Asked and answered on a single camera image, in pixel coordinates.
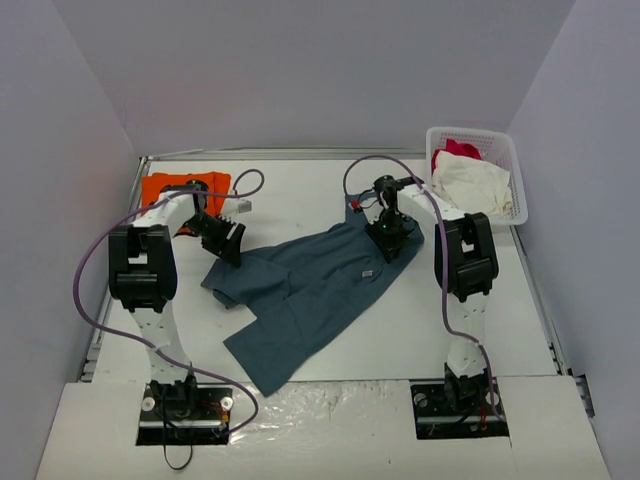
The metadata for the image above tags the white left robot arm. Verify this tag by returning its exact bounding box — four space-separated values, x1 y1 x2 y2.
108 180 245 418

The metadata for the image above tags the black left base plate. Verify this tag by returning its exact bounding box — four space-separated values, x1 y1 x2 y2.
136 384 234 446

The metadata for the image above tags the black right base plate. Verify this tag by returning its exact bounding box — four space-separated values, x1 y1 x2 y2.
410 380 509 441

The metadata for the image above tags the blue-grey t-shirt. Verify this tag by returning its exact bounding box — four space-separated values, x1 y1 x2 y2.
201 209 424 397

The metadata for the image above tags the thin black cable loop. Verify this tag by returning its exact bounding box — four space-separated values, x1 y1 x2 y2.
162 429 195 471

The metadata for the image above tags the cream white t-shirt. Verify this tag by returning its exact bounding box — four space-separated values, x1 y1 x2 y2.
432 152 513 218

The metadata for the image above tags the folded orange t-shirt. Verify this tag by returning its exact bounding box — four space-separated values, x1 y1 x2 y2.
140 171 232 236

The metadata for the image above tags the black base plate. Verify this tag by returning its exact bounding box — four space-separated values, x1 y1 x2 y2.
136 384 234 446
410 380 509 441

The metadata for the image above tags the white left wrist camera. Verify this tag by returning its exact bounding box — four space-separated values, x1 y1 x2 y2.
219 199 252 218

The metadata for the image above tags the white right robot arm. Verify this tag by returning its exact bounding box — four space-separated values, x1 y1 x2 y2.
365 175 499 413

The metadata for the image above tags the white plastic laundry basket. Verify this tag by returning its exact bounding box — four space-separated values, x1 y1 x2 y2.
426 127 528 226

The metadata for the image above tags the red t-shirt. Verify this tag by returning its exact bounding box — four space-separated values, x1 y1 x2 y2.
431 138 482 172

